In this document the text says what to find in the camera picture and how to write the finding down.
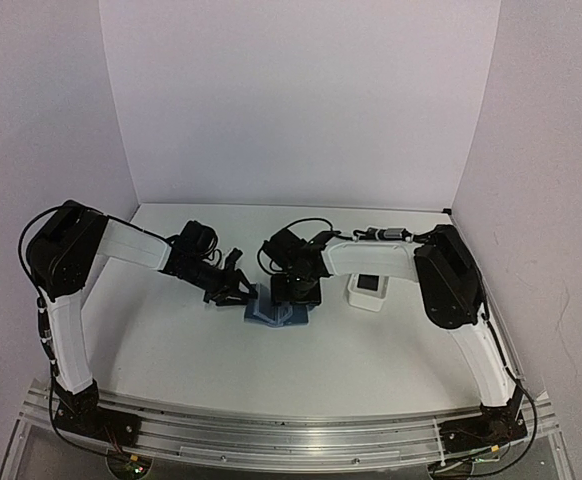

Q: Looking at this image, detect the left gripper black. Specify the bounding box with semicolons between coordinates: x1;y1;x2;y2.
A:
178;255;259;306

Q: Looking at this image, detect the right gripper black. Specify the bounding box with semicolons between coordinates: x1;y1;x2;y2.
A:
270;271;321;306

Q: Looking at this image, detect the blue leather card holder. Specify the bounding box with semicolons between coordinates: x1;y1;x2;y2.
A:
244;283;310;328

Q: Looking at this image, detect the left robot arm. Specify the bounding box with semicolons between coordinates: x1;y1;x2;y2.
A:
18;200;258;453

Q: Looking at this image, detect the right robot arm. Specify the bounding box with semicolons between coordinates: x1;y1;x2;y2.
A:
259;224;537;453

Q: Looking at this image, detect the black rectangle on tray bottom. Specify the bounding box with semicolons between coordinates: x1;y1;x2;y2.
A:
357;274;380;292

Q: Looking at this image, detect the white plastic tray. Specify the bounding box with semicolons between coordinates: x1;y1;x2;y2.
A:
346;274;389;312

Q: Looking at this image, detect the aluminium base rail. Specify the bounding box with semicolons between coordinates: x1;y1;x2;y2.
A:
18;384;557;464

